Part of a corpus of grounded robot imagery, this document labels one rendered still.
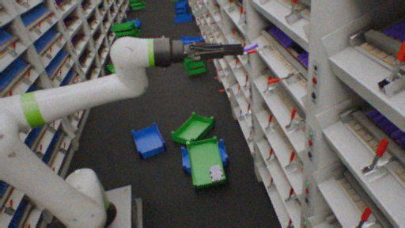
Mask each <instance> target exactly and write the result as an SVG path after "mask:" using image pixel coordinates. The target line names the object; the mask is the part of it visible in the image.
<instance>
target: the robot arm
mask: <svg viewBox="0 0 405 228"><path fill-rule="evenodd" d="M229 55H244V47H242V44H221V43H220V44H219V43H196V42H191V43H190V44H188V45H184V42H183V41H182V40H173V41H172V43H170V39H169V38H165V36H162V38H161V39H138V38H134V37H129V36H124V37H121V38H119V39H118V40H116V41H115V43H114V44H113V45H112V47H111V51H110V57H111V60H112V62H113V64H114V68H115V72H116V73H115V74H112V75H108V76H104V77H102V78H98V79H95V80H90V81H87V82H82V83H79V84H73V85H67V86H63V87H59V88H52V89H44V90H40V91H36V92H32V93H23V94H19V95H16V96H12V97H4V98H1V99H0V179H1V180H2V181H4V182H7V183H8V184H10V185H11V186H14V187H15V188H16V189H19V190H20V191H21V192H23V193H24V194H26V195H27V196H28V197H31V198H32V199H33V200H35V201H36V202H37V203H39V204H40V205H42V206H43V207H44V208H46V209H47V210H48V211H50V213H52V214H53V215H54V216H56V217H57V219H58V220H54V226H56V225H59V224H65V226H66V227H67V228H106V227H108V226H110V225H111V224H112V222H113V221H114V219H115V216H116V213H117V210H116V207H115V204H113V203H112V202H110V201H108V197H107V193H106V192H105V190H104V189H103V185H102V184H101V183H100V181H99V178H98V176H97V175H96V174H95V172H94V171H93V170H91V169H79V170H77V171H75V172H73V173H71V174H70V175H69V176H68V177H67V179H66V180H63V179H62V178H61V177H60V176H59V175H58V174H56V172H54V171H52V169H51V168H49V167H48V166H47V165H46V164H45V163H44V162H43V161H42V160H40V159H39V158H38V156H36V155H35V153H33V152H32V151H31V149H29V148H28V146H27V145H25V144H24V141H22V140H21V137H20V133H21V132H24V131H27V130H32V129H34V128H36V127H39V126H43V125H45V124H48V123H50V122H54V121H56V120H58V119H62V118H64V117H66V116H68V115H73V114H74V113H76V112H80V111H84V110H86V109H87V108H92V107H96V106H99V105H103V104H106V103H112V102H116V101H121V100H126V99H132V98H138V97H140V96H142V95H143V94H144V93H145V92H146V91H147V89H148V85H149V83H148V76H147V73H146V67H164V70H167V67H171V66H172V62H173V63H183V62H184V59H194V62H199V61H203V60H209V59H224V56H229Z"/></svg>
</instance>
